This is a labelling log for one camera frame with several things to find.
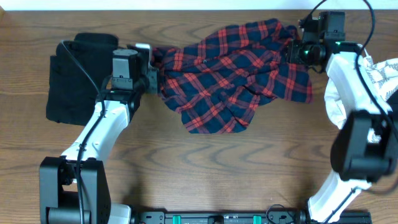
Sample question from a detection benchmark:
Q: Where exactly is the red navy plaid shirt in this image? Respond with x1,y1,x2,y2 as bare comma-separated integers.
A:
152,19,313,134

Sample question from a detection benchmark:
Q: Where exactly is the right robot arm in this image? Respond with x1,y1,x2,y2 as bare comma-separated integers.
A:
287,11,397,223

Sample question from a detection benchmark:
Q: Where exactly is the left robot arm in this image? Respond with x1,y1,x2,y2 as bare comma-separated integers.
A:
39,43,159,223

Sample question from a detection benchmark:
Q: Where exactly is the black folded garment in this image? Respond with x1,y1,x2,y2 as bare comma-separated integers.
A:
46,32,119,126

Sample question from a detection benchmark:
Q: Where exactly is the white fern print cloth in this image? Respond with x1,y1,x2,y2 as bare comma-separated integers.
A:
324,50,397,129

